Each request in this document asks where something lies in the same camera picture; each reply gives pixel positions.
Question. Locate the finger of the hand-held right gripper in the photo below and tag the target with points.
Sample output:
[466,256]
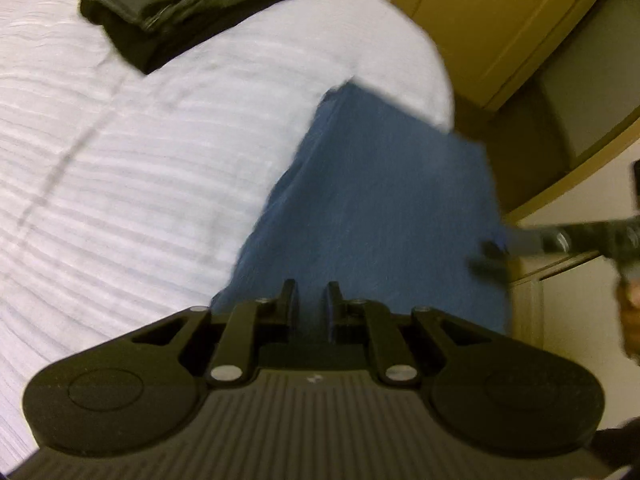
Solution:
[565,240]
[492,266]

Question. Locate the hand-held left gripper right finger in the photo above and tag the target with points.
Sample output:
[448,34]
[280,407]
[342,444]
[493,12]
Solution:
[333,307]

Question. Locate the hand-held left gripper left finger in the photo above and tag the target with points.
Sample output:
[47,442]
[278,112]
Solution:
[290,302]

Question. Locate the blue denim jeans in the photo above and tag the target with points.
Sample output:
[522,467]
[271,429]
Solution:
[375,200]

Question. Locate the person's right hand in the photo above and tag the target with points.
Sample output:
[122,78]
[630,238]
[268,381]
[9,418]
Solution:
[631,315]

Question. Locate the white cabinet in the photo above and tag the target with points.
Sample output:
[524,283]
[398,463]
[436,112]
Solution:
[530,300]

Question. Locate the grey striped bedsheet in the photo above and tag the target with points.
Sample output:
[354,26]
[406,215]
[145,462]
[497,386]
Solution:
[125,185]

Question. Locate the wooden wardrobe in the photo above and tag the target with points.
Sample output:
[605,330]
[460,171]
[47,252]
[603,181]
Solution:
[500,25]

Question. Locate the folded black garment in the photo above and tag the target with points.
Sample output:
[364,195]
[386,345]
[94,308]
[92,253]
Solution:
[145,42]

